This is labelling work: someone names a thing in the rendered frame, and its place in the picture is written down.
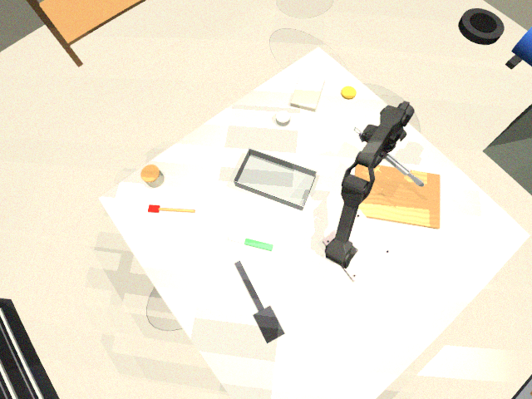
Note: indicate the yellow round disc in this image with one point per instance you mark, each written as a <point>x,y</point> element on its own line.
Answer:
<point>348,92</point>

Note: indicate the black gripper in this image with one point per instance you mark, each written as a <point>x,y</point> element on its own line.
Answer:
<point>389,146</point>

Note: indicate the grey spatula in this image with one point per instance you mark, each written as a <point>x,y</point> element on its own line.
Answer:
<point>265,318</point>

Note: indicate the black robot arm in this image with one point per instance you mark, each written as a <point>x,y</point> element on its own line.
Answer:
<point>354,189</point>

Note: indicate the red brush with wooden handle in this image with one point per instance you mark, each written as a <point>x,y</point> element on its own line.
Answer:
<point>157,209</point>

